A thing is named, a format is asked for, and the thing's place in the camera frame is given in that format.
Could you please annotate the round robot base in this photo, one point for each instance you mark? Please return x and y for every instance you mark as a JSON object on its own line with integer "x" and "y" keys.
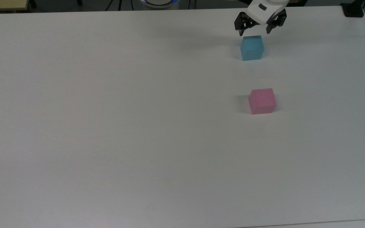
{"x": 158, "y": 3}

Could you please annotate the black table clamp base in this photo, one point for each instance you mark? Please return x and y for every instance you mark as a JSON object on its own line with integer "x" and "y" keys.
{"x": 353, "y": 11}

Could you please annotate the blue foam cube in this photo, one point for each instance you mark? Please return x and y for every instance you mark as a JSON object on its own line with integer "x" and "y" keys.
{"x": 251, "y": 49}

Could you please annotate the wooden table top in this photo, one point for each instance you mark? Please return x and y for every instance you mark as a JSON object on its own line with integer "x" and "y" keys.
{"x": 2, "y": 4}

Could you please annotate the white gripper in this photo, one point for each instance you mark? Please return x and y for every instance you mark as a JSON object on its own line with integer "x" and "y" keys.
{"x": 263, "y": 12}

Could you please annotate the pink foam cube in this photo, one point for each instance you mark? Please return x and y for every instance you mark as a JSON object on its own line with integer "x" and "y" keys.
{"x": 261, "y": 101}

